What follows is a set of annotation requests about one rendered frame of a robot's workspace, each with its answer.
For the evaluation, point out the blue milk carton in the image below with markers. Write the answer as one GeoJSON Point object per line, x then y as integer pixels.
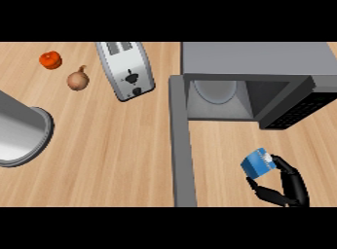
{"type": "Point", "coordinates": [255, 165]}

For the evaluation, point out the silver toaster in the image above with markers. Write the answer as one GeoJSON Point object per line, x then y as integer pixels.
{"type": "Point", "coordinates": [126, 69]}

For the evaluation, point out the brown onion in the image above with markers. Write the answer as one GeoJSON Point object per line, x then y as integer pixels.
{"type": "Point", "coordinates": [77, 80]}

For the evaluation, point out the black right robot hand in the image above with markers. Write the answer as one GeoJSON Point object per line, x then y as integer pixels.
{"type": "Point", "coordinates": [291, 184]}

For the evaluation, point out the silver cylindrical pot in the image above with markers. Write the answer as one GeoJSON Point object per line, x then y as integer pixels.
{"type": "Point", "coordinates": [10, 126]}

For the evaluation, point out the red bell pepper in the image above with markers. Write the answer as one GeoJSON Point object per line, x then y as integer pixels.
{"type": "Point", "coordinates": [50, 60]}

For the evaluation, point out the grey microwave door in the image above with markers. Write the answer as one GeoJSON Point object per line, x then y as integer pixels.
{"type": "Point", "coordinates": [180, 139]}

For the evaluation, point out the grey microwave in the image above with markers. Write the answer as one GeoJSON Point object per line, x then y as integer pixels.
{"type": "Point", "coordinates": [261, 68]}

